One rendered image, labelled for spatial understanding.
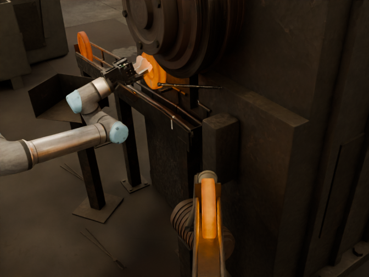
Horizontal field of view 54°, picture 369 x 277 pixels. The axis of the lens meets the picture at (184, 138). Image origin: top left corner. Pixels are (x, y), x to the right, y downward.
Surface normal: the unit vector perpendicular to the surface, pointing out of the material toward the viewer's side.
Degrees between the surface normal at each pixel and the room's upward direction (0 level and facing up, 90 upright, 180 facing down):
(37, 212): 0
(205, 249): 6
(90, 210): 0
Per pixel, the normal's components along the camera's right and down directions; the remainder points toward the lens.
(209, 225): -0.03, 0.38
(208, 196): -0.04, -0.51
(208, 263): -0.04, -0.89
